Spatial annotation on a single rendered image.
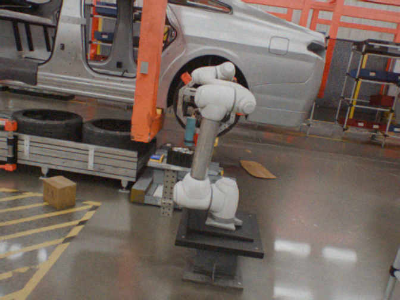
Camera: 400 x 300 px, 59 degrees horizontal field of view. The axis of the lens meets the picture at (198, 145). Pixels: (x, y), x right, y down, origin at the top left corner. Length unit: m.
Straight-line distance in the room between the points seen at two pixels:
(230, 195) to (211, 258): 0.40
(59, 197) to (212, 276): 1.35
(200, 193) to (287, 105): 1.69
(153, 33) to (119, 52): 2.46
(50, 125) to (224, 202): 2.02
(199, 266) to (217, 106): 0.99
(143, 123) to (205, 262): 1.33
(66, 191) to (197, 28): 1.83
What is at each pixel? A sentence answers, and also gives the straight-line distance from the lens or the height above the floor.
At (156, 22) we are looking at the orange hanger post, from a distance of 2.96.
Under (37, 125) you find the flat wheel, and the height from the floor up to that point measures 0.47.
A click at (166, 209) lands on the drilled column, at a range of 2.92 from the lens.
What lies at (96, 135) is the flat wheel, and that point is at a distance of 3.40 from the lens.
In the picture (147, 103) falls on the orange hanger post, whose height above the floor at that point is 0.85.
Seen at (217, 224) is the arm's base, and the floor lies 0.35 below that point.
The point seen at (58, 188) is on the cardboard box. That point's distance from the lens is 2.94.
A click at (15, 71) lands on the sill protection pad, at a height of 0.89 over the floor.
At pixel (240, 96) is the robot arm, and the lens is 1.88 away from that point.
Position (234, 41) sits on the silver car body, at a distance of 3.42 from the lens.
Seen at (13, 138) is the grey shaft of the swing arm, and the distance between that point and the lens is 3.58.
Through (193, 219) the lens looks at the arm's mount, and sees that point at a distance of 2.22.
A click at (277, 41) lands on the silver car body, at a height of 1.50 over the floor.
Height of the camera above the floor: 1.32
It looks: 15 degrees down
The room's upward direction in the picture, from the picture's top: 8 degrees clockwise
